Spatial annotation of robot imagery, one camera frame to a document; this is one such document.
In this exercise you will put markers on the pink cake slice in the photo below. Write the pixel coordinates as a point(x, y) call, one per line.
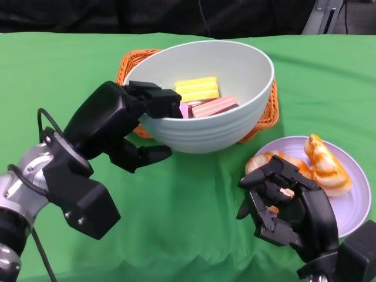
point(184, 110)

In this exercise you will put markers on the green tablecloth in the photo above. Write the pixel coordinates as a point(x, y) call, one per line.
point(58, 73)

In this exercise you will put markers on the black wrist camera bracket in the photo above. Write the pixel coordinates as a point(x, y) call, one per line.
point(358, 252)
point(85, 202)

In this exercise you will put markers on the black backdrop cloth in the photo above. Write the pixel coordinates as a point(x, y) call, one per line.
point(117, 14)

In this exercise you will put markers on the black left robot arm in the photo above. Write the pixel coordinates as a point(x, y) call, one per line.
point(17, 199)

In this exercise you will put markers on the grey metal stand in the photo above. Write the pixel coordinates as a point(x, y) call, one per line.
point(321, 17)

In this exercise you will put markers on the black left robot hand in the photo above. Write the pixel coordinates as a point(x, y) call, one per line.
point(100, 117)

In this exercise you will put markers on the orange bread roll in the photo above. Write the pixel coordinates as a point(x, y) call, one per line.
point(326, 167)

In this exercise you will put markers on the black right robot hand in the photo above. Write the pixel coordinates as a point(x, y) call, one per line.
point(311, 211)

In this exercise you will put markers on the yellow cake slice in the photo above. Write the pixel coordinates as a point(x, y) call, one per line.
point(196, 88)

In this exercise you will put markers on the pale green bowl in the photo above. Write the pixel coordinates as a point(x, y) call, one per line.
point(211, 129)

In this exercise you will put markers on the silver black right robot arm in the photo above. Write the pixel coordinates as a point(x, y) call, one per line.
point(320, 267)

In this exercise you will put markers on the orange wicker basket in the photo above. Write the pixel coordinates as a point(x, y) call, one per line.
point(268, 114)

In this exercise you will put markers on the lilac round plate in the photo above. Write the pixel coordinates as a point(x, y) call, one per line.
point(349, 208)

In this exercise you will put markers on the chocolate cherry cake slice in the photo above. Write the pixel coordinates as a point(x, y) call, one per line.
point(214, 107)

